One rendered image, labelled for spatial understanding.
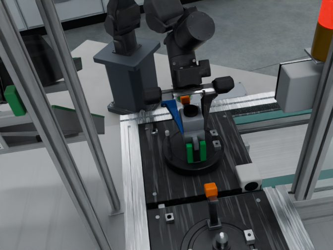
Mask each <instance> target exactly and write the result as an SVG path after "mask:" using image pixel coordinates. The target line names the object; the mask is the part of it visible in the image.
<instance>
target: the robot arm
mask: <svg viewBox="0 0 333 250"><path fill-rule="evenodd" d="M143 8H144V12H145V15H146V22H147V25H148V27H149V28H150V29H151V30H153V31H155V32H157V33H162V34H163V33H165V32H167V36H166V37H165V39H164V45H166V49H167V55H168V61H169V68H170V73H171V80H172V84H171V86H172V87H173V89H167V90H161V88H160V87H151V88H144V89H143V91H142V97H143V101H144V104H145V105H151V104H158V103H159V102H160V101H161V107H163V108H164V107H166V108H167V109H168V111H169V112H170V114H171V115H172V117H173V119H174V121H175V123H176V124H177V126H178V128H179V130H180V132H181V134H183V126H182V123H181V119H180V116H179V112H178V108H177V104H176V100H175V99H174V97H180V96H187V95H193V94H200V93H202V95H203V97H202V98H201V109H202V115H203V118H204V130H207V124H208V117H209V111H210V107H211V103H212V101H213V100H214V99H215V98H216V97H217V96H218V94H224V93H228V92H229V91H230V90H232V89H233V88H234V80H233V78H232V77H231V76H224V77H218V78H215V79H214V80H213V81H212V82H211V83H207V84H201V83H202V77H209V76H211V68H210V63H209V60H200V61H198V65H197V62H196V56H195V50H196V49H198V48H199V47H200V46H201V45H203V44H204V43H205V42H207V41H208V40H209V39H210V38H212V36H213V35H214V32H215V24H214V21H213V19H212V18H211V17H209V16H208V15H207V14H206V13H204V12H202V11H198V10H197V8H196V6H192V7H190V8H186V7H185V6H184V5H182V4H181V2H180V0H144V4H143ZM140 19H141V13H140V6H139V5H138V4H137V3H136V2H135V0H109V2H108V4H107V17H106V20H105V22H104V27H105V30H106V32H107V33H108V34H110V35H111V36H112V37H113V43H114V48H115V49H114V50H112V53H114V54H119V55H124V56H129V57H130V56H132V55H133V54H134V53H135V52H136V51H137V50H138V49H139V48H140V47H141V46H142V45H141V44H137V41H136V36H135V29H136V28H140ZM170 30H172V31H171V32H168V31H170Z"/></svg>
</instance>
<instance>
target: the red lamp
mask: <svg viewBox="0 0 333 250"><path fill-rule="evenodd" d="M318 22H319V23H320V24H321V25H322V26H324V27H326V28H329V29H333V0H322V4H321V8H320V12H319V17H318Z"/></svg>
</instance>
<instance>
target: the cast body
mask: <svg viewBox="0 0 333 250"><path fill-rule="evenodd" d="M179 116H180V119H181V123H182V126H183V134H182V137H183V141H184V144H185V145H186V144H187V143H192V144H193V147H194V150H199V141H204V140H205V131H204V118H203V115H202V112H201V109H200V106H195V105H187V106H185V107H184V108H180V109H179Z"/></svg>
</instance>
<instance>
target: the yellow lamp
mask: <svg viewBox="0 0 333 250"><path fill-rule="evenodd" d="M332 36H333V29H329V28H326V27H324V26H322V25H321V24H320V23H319V22H318V21H317V26H316V30H315V34H314V39H313V43H312V48H311V55H312V56H313V57H314V58H315V59H317V60H319V61H322V62H326V59H327V55H328V51H329V48H330V44H331V40H332Z"/></svg>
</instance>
